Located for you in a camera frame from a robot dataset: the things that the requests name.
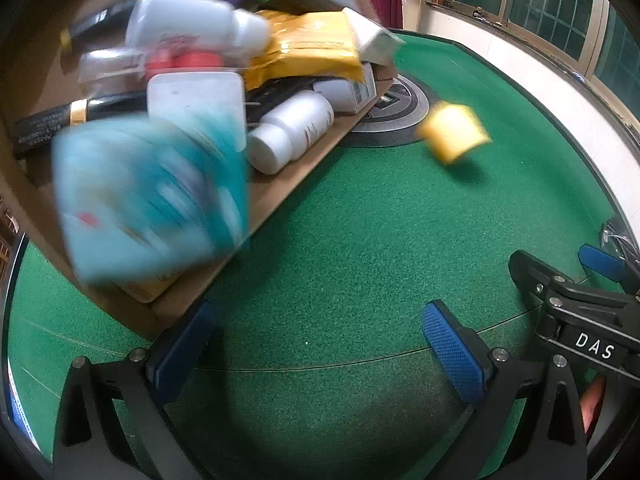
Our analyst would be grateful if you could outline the black tube with gold band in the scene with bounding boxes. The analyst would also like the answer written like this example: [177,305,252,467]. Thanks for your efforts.
[10,91,151,158]

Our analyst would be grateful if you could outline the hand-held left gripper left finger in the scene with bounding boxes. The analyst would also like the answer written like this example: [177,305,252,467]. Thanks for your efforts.
[52,300,218,480]

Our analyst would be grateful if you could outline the small white bottle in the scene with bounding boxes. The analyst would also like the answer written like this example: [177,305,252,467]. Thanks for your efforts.
[246,90,336,176]

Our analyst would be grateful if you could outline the cardboard box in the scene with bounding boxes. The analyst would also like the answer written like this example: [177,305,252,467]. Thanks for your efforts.
[0,0,401,342]

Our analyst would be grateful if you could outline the large white bottle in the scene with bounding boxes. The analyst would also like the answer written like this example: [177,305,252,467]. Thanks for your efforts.
[125,0,273,56]

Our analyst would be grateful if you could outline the teal tissue pack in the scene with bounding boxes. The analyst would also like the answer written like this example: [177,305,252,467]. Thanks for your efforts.
[52,117,251,286]

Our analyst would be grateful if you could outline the yellow foil packet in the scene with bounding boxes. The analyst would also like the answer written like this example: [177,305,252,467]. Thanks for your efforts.
[242,9,363,92]

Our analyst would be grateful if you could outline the clear package with red item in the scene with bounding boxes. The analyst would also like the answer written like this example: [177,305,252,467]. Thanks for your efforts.
[77,46,251,96]

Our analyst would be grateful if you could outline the long white carton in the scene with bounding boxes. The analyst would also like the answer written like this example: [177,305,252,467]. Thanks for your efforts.
[341,6,405,67]

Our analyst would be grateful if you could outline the chrome table fitting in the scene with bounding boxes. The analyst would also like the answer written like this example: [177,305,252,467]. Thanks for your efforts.
[600,215,640,261]

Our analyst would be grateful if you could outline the round table control dial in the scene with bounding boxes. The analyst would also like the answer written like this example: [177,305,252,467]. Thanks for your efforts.
[340,72,431,148]

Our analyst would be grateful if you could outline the wooden framed window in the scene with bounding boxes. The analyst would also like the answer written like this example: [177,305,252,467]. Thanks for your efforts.
[432,0,640,126]

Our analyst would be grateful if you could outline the person's right hand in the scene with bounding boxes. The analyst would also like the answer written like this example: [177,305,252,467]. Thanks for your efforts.
[580,375,607,438]

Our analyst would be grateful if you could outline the white grey medicine box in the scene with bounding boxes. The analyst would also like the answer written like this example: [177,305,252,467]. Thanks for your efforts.
[312,62,377,116]

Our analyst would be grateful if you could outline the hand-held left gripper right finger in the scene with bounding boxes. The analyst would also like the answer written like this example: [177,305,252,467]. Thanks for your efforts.
[421,300,588,480]

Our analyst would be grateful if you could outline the yellow jar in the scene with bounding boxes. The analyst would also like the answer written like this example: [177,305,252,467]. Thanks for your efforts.
[416,101,490,165]

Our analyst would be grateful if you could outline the dark flat item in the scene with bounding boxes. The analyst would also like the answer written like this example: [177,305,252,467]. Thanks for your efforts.
[65,0,136,43]

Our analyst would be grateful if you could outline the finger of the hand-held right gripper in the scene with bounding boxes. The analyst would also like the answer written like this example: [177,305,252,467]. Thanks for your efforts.
[508,249,640,337]
[579,243,640,296]

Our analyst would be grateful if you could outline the white charger block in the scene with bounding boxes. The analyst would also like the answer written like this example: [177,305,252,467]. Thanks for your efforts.
[146,71,247,153]

